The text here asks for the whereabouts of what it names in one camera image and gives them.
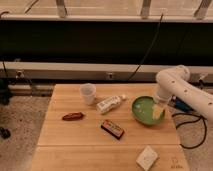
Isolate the yellowish pusher tool tip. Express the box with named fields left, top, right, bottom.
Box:
left=152, top=104, right=164, bottom=119

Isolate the green ceramic bowl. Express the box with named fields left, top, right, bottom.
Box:
left=132, top=96, right=165, bottom=126

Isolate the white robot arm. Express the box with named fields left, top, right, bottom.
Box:
left=154, top=65, right=213, bottom=122

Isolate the blue object behind table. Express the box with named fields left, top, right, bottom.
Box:
left=174, top=98, right=192, bottom=112

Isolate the white tube with label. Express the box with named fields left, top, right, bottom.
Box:
left=96, top=95, right=127, bottom=114

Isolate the black orange rectangular box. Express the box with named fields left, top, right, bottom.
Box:
left=101, top=120, right=124, bottom=139

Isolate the translucent plastic cup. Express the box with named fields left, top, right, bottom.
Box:
left=79, top=83, right=96, bottom=105

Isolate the brown chocolate bar wrapper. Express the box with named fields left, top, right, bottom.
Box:
left=62, top=112, right=84, bottom=121

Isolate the black object on floor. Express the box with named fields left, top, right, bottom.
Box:
left=0, top=127, right=11, bottom=139

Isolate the black cable on floor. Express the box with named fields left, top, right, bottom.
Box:
left=171, top=112, right=208, bottom=150

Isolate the black hanging cable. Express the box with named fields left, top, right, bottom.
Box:
left=125, top=12, right=165, bottom=83

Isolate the grey wall rail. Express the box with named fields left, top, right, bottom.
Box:
left=0, top=60, right=213, bottom=83

